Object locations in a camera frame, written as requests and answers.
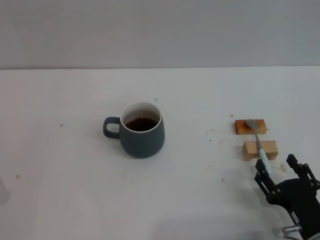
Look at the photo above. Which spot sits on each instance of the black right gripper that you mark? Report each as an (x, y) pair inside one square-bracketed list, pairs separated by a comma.
[(297, 197)]

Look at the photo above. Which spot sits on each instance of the dark grey ceramic coffee cup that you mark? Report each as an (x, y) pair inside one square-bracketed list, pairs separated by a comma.
[(142, 145)]

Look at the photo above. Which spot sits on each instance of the pale notched wooden block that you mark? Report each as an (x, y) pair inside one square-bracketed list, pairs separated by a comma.
[(250, 150)]

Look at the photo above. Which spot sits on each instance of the coffee stained orange wooden block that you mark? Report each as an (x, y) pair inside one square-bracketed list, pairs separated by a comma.
[(240, 128)]

